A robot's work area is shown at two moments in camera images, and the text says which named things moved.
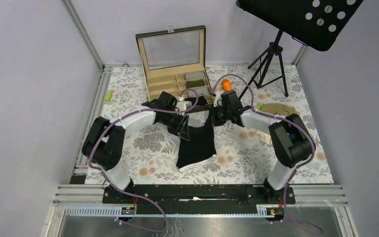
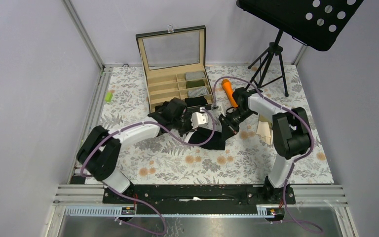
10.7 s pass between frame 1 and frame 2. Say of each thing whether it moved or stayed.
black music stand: stayed
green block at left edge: stayed
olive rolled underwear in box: stayed
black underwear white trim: moved
